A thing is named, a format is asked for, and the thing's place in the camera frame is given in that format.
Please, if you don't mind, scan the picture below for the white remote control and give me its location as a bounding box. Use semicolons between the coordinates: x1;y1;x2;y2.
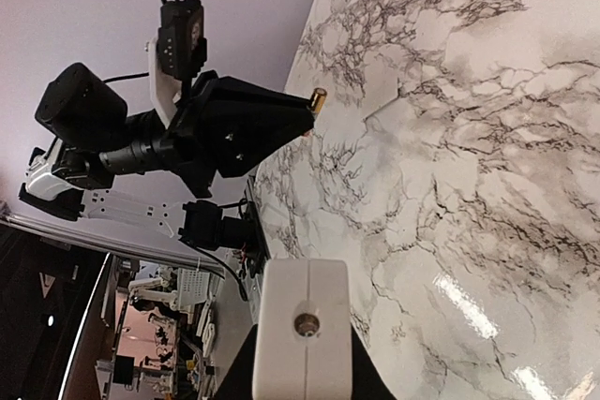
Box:
252;259;353;399

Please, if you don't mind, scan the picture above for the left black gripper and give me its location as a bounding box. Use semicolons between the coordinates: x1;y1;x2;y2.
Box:
158;70;313;198

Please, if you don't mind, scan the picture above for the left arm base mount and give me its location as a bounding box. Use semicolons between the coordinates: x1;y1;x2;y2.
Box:
229;179;268;307

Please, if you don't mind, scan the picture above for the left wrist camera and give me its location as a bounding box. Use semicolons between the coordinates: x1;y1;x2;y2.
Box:
157;0;207;81

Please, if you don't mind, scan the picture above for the black gold AAA battery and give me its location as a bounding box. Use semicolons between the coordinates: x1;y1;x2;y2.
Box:
309;87;327;115

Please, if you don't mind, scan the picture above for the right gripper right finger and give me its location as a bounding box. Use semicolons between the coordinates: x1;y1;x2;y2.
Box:
351;329;396;400

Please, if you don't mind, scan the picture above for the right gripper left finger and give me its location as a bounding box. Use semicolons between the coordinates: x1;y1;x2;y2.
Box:
213;324;258;400

